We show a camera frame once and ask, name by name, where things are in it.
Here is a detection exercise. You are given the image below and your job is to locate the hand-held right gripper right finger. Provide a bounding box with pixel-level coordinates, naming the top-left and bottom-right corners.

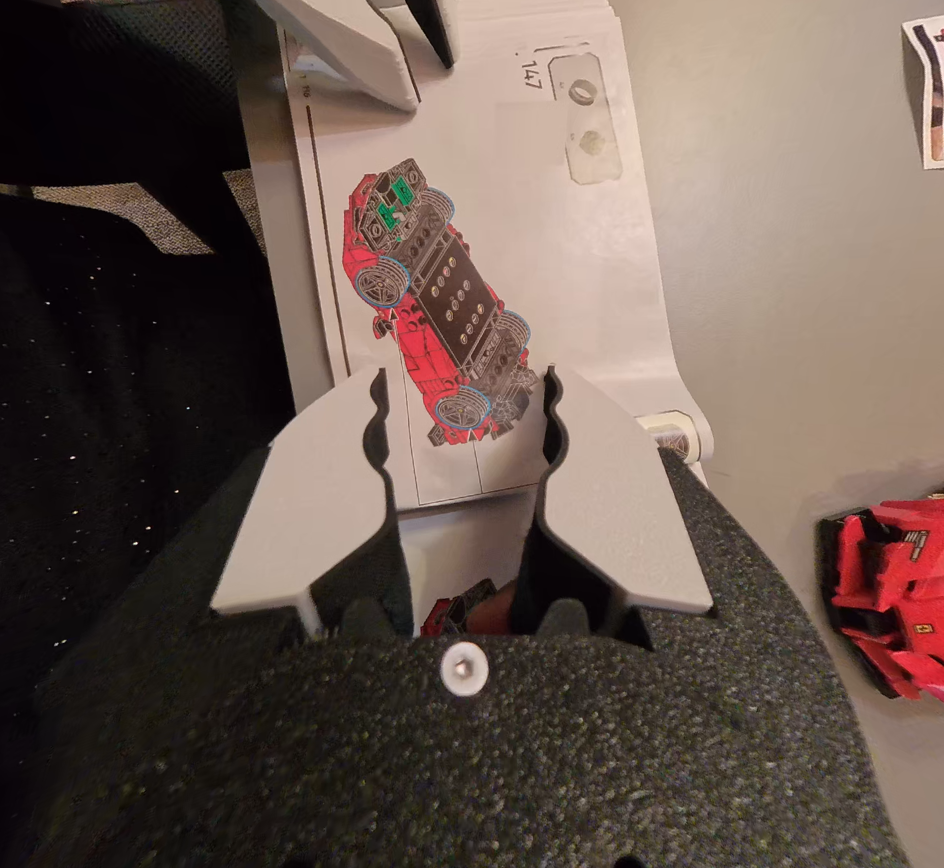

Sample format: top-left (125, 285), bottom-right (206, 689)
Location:
top-left (516, 365), bottom-right (715, 651)

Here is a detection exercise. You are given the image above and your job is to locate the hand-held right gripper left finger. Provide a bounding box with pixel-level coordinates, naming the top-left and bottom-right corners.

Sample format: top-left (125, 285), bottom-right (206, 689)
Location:
top-left (210, 366), bottom-right (414, 640)

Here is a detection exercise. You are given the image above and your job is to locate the lego instruction booklet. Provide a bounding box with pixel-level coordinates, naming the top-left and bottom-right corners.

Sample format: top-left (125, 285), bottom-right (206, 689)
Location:
top-left (276, 0), bottom-right (715, 636)

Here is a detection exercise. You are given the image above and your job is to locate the red lego car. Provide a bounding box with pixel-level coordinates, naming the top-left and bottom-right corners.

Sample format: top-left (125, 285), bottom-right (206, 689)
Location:
top-left (817, 488), bottom-right (944, 701)

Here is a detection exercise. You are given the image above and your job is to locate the lego sticker sheet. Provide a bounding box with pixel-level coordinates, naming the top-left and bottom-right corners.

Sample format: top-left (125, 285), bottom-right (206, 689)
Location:
top-left (901, 16), bottom-right (944, 172)

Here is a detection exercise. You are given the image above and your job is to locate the black office chair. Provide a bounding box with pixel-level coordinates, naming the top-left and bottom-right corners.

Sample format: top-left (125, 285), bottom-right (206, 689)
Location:
top-left (0, 0), bottom-right (296, 699)

